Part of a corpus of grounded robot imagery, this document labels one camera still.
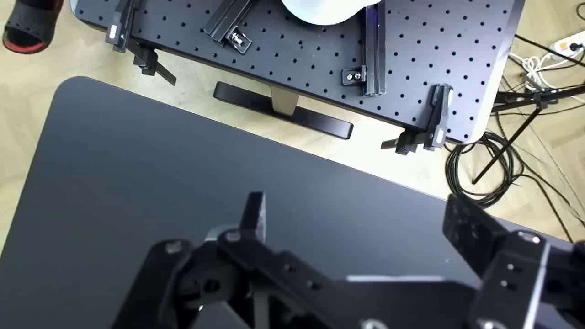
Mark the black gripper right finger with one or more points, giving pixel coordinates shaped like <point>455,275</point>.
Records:
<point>473,233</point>

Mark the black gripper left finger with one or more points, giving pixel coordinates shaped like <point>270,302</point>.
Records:
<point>255,216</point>

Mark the perforated black base board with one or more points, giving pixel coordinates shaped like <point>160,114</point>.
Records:
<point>456,43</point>

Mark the white power strip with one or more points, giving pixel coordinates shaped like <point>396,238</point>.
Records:
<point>568,46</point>

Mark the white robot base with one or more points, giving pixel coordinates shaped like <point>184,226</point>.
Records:
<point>327,12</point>

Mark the black table foot bar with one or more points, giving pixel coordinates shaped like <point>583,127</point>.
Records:
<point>285,105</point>

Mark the red black sandal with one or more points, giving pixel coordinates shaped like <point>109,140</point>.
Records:
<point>32,26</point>

